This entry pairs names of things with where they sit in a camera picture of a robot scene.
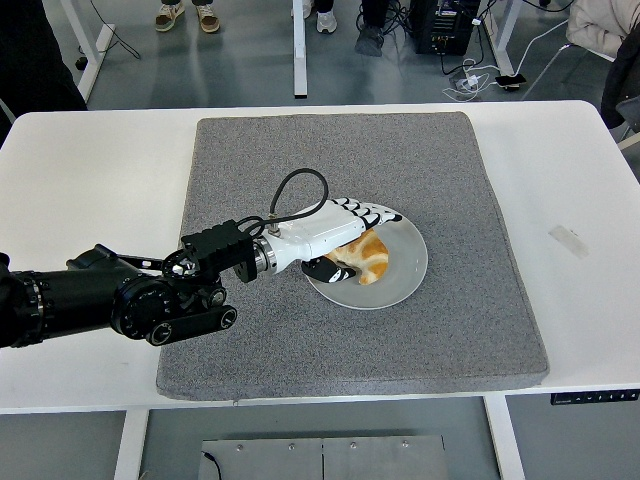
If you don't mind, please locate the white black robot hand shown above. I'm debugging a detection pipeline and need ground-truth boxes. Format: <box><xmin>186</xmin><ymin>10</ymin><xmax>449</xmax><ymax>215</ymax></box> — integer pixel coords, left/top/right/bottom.
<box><xmin>263</xmin><ymin>197</ymin><xmax>404</xmax><ymax>287</ymax></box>

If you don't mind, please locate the golden croissant bread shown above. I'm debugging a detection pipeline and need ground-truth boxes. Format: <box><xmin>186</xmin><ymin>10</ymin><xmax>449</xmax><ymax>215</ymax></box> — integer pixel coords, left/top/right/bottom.
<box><xmin>324</xmin><ymin>228</ymin><xmax>390</xmax><ymax>286</ymax></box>

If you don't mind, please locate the pale grey round plate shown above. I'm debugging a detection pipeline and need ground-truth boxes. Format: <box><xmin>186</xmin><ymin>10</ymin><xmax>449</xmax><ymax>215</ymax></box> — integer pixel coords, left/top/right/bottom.
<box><xmin>303</xmin><ymin>205</ymin><xmax>430</xmax><ymax>310</ymax></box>

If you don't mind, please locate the grey metal plate with screws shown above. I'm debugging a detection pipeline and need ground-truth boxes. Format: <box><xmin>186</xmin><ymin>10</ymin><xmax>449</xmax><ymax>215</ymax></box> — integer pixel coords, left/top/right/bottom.
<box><xmin>199</xmin><ymin>434</ymin><xmax>447</xmax><ymax>480</ymax></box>

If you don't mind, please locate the grey fabric mat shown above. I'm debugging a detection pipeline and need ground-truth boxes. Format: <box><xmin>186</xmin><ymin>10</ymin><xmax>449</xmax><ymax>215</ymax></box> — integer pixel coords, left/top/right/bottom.
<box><xmin>155</xmin><ymin>110</ymin><xmax>550</xmax><ymax>401</ymax></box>

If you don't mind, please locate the grey sneaker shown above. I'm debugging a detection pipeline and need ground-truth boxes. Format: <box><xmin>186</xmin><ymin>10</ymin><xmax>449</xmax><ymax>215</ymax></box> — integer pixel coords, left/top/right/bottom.
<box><xmin>354</xmin><ymin>22</ymin><xmax>386</xmax><ymax>56</ymax></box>

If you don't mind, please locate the black computer case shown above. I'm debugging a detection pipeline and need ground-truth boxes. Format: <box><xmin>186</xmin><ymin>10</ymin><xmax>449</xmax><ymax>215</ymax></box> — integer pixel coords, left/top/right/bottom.
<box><xmin>409</xmin><ymin>0</ymin><xmax>476</xmax><ymax>56</ymax></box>

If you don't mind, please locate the tan sneaker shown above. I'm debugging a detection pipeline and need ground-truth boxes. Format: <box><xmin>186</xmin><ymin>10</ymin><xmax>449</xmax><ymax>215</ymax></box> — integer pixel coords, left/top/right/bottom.
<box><xmin>194</xmin><ymin>3</ymin><xmax>221</xmax><ymax>34</ymax></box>
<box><xmin>154</xmin><ymin>3</ymin><xmax>185</xmax><ymax>33</ymax></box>

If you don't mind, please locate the translucent tape strip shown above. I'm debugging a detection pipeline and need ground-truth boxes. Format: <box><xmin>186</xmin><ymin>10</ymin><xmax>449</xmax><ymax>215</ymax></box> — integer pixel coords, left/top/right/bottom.
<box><xmin>548</xmin><ymin>224</ymin><xmax>590</xmax><ymax>260</ymax></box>

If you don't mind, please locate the white table leg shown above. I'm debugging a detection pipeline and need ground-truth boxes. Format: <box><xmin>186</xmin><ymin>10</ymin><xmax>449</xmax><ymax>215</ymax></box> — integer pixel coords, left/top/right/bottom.
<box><xmin>113</xmin><ymin>409</ymin><xmax>150</xmax><ymax>480</ymax></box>
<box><xmin>483</xmin><ymin>397</ymin><xmax>526</xmax><ymax>480</ymax></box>

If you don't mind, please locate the black table control panel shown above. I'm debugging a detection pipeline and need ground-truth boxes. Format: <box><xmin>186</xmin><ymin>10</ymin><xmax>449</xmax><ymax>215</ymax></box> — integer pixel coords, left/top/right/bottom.
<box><xmin>550</xmin><ymin>388</ymin><xmax>640</xmax><ymax>406</ymax></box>

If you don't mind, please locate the black jacket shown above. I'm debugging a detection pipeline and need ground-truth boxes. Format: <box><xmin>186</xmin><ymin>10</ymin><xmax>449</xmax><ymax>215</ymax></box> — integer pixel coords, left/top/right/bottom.
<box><xmin>599</xmin><ymin>24</ymin><xmax>640</xmax><ymax>131</ymax></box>

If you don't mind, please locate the person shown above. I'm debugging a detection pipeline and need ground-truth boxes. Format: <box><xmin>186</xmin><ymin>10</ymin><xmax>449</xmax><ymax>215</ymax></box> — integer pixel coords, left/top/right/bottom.
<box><xmin>0</xmin><ymin>0</ymin><xmax>89</xmax><ymax>140</ymax></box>

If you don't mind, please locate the beige jacket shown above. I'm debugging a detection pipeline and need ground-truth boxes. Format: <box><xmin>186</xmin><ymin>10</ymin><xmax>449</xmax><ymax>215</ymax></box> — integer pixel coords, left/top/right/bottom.
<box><xmin>565</xmin><ymin>0</ymin><xmax>640</xmax><ymax>51</ymax></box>

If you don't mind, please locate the white charger with cable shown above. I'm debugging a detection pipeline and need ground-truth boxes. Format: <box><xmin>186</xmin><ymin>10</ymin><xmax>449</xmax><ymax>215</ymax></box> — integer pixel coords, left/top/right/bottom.
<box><xmin>442</xmin><ymin>57</ymin><xmax>496</xmax><ymax>101</ymax></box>

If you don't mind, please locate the black cable coil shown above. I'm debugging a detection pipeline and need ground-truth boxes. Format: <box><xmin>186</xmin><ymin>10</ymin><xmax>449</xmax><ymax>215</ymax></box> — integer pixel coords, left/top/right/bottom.
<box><xmin>355</xmin><ymin>0</ymin><xmax>416</xmax><ymax>39</ymax></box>

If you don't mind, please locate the thin black cable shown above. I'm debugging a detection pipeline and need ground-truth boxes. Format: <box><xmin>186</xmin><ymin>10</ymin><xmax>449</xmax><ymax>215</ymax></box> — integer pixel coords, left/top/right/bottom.
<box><xmin>200</xmin><ymin>452</ymin><xmax>222</xmax><ymax>480</ymax></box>

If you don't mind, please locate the white chair frame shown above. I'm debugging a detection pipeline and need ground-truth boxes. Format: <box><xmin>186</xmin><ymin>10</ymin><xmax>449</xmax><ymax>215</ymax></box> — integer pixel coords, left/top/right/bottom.
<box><xmin>522</xmin><ymin>29</ymin><xmax>616</xmax><ymax>101</ymax></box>

